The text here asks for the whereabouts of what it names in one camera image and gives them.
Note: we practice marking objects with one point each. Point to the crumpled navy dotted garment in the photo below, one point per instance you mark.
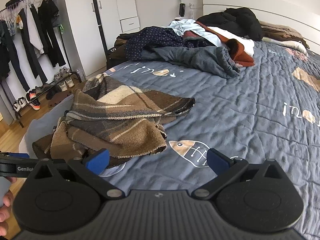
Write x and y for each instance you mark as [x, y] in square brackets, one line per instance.
[150, 40]

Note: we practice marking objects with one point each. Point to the grey hooded garment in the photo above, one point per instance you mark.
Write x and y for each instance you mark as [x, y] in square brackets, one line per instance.
[200, 57]

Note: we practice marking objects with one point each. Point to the bed with grey quilt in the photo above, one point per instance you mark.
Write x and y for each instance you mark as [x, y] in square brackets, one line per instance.
[225, 105]

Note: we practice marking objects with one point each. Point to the rust red garment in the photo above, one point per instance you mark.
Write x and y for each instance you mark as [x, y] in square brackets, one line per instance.
[241, 55]

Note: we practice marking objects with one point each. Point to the black puffy jacket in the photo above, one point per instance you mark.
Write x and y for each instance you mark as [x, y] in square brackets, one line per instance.
[232, 20]

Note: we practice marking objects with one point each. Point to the white garment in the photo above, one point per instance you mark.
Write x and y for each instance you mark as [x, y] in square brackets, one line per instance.
[246, 46]

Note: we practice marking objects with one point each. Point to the dark brown garment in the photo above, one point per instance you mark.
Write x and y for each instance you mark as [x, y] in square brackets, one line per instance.
[120, 52]

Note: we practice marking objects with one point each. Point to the brown plaid fringed scarf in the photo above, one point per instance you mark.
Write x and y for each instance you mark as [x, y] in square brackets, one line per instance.
[112, 115]

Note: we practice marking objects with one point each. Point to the pale grey pillow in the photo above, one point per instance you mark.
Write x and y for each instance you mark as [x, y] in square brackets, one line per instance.
[287, 43]

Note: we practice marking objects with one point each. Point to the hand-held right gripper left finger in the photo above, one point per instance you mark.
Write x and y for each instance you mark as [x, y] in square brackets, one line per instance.
[96, 161]

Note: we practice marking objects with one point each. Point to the row of shoes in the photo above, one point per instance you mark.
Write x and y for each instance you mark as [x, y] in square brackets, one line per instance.
[33, 98]

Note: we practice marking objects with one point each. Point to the black clothes rack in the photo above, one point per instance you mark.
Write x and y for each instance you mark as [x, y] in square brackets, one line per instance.
[19, 120]

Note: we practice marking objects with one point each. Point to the white wardrobe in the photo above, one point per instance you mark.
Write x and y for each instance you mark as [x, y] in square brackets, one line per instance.
[80, 30]

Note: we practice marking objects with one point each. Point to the person's left hand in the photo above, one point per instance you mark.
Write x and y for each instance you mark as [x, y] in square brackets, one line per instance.
[8, 198]

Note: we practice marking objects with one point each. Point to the black hat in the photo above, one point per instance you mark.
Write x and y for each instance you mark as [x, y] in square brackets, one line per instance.
[13, 1]

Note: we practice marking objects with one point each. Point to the white bed headboard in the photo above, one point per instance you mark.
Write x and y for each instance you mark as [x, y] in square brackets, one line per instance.
[250, 2]

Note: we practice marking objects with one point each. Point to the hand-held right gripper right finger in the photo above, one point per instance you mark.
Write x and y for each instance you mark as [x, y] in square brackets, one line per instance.
[217, 160]

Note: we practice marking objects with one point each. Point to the light blue shirt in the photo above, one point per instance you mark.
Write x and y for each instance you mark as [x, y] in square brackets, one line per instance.
[182, 27]

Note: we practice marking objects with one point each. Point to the black hairbrush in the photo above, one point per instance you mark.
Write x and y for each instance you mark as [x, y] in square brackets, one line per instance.
[182, 10]

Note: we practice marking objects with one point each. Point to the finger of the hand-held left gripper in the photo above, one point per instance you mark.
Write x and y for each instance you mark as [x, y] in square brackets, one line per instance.
[15, 155]

